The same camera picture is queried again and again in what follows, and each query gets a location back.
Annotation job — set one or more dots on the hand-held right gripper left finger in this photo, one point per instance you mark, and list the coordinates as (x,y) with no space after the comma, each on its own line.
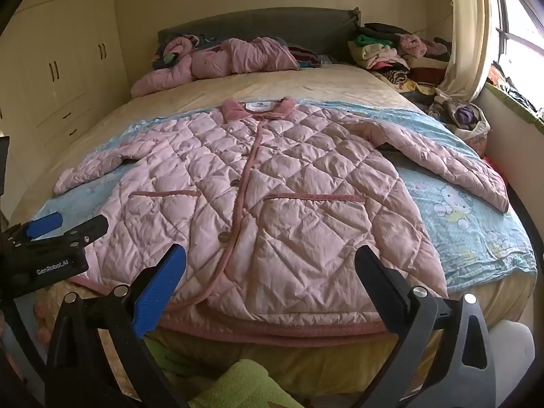
(159,293)

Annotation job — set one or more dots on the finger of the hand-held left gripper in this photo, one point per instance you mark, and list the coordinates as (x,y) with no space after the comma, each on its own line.
(87,229)
(44,223)

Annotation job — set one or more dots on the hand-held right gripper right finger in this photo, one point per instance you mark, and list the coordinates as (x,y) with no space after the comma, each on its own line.
(380,293)

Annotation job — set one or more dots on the pink quilted jacket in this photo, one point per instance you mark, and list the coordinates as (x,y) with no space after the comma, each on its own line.
(297,199)

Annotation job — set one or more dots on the bag stuffed with clothes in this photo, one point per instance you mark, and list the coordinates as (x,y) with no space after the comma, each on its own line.
(467,114)

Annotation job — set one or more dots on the pile of folded clothes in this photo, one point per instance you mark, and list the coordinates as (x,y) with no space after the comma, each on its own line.
(382,55)

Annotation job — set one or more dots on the blue cartoon printed blanket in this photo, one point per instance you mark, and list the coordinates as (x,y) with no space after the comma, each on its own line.
(446,221)

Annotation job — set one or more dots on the yellow-green clothing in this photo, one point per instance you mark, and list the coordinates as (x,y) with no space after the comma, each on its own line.
(242,384)

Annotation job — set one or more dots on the white rounded object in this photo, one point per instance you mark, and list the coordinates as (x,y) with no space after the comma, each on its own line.
(512,348)

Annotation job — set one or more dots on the cream wardrobe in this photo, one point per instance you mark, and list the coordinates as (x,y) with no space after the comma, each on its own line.
(63,72)

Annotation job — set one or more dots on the crumpled pink padded jacket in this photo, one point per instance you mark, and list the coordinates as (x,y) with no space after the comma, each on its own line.
(238,57)

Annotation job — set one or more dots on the green windowsill cover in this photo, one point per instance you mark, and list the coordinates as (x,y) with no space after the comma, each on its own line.
(514,97)

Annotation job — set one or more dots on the dark striped knit garment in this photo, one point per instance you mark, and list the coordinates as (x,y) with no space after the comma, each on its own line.
(307,56)

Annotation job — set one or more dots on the cream curtain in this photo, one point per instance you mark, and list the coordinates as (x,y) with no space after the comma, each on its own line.
(471,29)

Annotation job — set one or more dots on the grey upholstered headboard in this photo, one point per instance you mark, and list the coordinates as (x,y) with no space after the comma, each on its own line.
(276,23)

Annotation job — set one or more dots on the window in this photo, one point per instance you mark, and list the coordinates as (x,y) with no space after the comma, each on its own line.
(522,17)

